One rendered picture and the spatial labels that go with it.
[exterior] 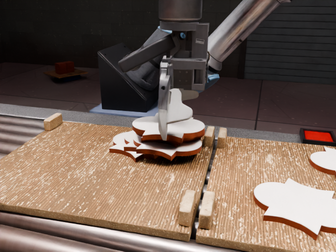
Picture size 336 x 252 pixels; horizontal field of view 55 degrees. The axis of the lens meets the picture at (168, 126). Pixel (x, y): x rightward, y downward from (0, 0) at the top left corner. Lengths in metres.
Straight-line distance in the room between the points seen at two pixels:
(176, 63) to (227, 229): 0.28
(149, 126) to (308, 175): 0.31
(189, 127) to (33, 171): 0.30
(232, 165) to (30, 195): 0.37
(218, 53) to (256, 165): 0.46
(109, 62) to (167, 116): 0.57
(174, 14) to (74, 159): 0.34
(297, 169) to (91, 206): 0.38
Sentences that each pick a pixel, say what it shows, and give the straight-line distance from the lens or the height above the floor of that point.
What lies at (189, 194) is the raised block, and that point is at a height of 0.96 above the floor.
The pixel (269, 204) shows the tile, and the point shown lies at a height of 0.95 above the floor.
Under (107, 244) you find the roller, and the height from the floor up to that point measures 0.90.
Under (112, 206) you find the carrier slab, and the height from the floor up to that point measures 0.94.
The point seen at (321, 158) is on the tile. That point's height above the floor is 0.95.
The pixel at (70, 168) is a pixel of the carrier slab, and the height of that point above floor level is 0.94.
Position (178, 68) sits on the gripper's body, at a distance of 0.57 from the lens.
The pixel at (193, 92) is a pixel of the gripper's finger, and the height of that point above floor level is 1.06.
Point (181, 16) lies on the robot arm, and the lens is 0.56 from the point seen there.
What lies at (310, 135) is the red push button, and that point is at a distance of 0.85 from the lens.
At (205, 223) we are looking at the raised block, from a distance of 0.47.
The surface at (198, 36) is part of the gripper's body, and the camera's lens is 0.58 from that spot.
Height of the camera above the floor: 1.24
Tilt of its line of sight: 22 degrees down
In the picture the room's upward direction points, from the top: straight up
